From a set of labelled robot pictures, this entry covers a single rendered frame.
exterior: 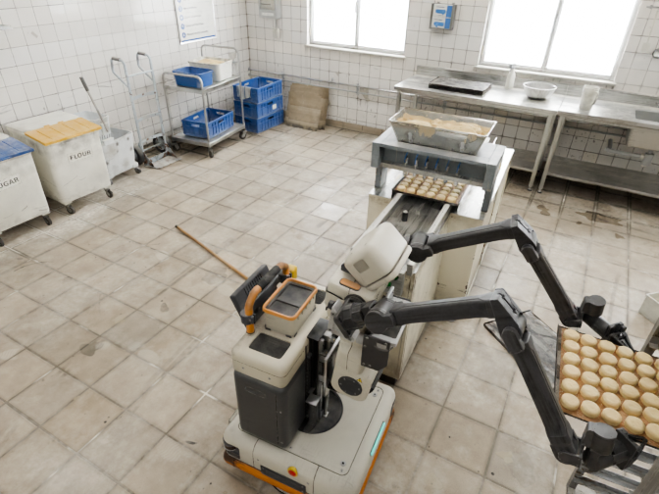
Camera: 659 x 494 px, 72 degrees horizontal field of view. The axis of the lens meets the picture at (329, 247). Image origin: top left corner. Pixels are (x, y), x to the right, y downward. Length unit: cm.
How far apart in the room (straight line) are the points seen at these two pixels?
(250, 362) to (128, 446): 106
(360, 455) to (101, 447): 132
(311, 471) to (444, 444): 80
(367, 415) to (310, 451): 33
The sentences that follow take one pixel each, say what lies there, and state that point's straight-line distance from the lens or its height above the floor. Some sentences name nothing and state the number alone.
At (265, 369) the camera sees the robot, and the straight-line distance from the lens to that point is 181.
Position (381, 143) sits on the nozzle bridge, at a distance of 277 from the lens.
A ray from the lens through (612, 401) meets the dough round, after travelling 166.
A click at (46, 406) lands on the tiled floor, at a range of 306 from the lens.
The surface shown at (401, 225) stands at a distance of 259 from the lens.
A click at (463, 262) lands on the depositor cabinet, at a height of 52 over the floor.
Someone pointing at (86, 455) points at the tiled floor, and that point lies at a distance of 276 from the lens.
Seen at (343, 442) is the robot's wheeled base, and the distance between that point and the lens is 222.
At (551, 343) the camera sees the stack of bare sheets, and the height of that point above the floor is 2.
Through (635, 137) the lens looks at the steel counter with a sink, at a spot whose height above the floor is 71.
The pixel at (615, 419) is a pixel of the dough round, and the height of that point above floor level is 102.
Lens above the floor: 213
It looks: 33 degrees down
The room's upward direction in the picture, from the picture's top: 2 degrees clockwise
